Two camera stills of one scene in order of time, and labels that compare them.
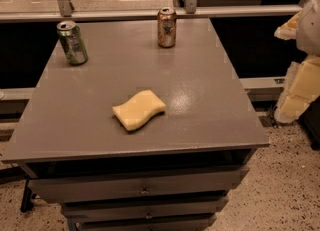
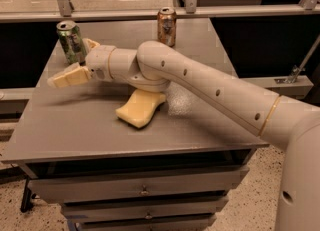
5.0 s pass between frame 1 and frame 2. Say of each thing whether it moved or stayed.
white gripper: moved
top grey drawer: stayed
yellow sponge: moved
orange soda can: stayed
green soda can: stayed
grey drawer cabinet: stayed
